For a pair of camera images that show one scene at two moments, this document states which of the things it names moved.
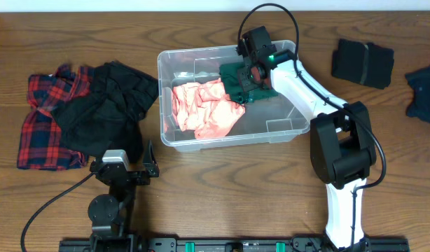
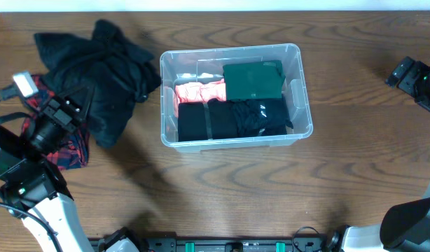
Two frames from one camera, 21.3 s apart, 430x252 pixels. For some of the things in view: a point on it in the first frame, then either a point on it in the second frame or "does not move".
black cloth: [365, 64] -> [214, 119]
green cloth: [228, 72] does not move
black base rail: [85, 244] does not move
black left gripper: [137, 173] -> [61, 112]
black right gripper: [247, 82] -> [411, 84]
